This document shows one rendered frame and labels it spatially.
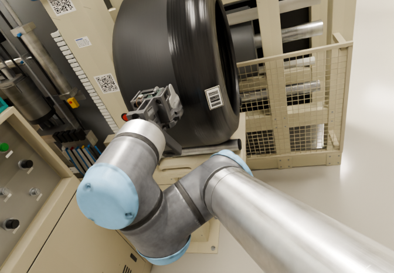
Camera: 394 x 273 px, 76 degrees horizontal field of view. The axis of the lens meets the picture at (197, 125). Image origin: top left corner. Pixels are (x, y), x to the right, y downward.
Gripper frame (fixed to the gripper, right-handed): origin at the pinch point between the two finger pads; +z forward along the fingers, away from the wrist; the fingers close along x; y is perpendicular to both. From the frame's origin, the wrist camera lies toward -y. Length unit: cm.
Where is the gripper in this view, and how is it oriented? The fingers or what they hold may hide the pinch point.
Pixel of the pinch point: (173, 98)
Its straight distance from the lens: 66.3
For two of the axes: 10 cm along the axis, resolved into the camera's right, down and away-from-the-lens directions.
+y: -2.6, -8.2, -5.0
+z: 1.7, -5.5, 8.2
